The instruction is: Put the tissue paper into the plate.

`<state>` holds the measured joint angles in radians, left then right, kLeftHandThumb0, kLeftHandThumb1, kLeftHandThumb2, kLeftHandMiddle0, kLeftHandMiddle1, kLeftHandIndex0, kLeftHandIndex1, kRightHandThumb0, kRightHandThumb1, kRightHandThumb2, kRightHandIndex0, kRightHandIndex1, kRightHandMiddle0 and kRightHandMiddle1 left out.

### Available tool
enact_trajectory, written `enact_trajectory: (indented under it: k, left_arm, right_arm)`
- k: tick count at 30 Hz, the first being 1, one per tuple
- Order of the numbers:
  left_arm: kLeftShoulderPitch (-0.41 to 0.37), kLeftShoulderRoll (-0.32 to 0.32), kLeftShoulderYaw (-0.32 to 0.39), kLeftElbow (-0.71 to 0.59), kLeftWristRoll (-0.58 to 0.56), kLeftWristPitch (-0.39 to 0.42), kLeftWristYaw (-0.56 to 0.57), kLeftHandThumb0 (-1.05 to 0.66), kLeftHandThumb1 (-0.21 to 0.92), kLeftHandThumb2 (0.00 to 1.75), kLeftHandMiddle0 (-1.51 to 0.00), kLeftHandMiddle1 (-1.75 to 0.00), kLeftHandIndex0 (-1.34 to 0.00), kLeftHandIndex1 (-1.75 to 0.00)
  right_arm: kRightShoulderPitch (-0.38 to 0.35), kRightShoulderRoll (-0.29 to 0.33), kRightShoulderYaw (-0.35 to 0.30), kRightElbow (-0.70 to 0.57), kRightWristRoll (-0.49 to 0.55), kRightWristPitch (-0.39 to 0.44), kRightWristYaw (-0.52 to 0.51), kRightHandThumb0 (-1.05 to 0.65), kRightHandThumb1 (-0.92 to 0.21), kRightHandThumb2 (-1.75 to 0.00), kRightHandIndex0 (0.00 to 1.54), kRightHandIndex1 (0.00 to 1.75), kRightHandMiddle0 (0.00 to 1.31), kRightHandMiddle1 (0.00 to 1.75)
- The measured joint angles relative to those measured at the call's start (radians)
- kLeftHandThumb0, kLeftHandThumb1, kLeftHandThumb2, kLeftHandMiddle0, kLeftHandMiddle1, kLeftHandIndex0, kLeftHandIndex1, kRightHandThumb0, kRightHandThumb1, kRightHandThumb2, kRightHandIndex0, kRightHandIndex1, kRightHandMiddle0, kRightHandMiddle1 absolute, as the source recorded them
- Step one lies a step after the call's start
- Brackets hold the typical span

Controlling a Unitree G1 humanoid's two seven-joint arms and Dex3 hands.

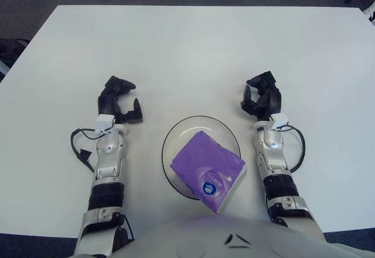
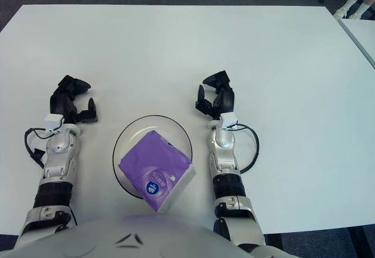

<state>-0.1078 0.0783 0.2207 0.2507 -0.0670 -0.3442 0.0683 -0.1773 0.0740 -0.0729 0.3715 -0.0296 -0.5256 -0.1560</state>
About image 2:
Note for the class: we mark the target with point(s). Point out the purple tissue paper pack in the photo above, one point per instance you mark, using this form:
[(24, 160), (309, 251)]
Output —
[(155, 167)]

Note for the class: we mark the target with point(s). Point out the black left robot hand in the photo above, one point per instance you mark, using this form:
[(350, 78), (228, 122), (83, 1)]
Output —
[(61, 102)]

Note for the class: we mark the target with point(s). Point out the black table leg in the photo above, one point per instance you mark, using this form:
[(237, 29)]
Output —
[(275, 244), (363, 241)]

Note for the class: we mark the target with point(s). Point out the white neighbouring table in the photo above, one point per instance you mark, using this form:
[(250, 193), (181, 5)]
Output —
[(361, 35)]

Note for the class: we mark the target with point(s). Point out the white plate with black rim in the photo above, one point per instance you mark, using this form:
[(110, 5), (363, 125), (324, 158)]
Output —
[(129, 140)]

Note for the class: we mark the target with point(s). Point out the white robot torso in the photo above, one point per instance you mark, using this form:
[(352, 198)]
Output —
[(123, 240)]

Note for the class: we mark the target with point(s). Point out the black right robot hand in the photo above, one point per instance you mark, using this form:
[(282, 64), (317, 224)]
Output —
[(227, 99)]

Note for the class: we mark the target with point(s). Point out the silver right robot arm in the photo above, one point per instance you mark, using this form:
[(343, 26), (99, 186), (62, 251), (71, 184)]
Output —
[(231, 187)]

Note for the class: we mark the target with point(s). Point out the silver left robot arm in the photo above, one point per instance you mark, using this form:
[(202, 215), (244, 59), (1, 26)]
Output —
[(52, 176)]

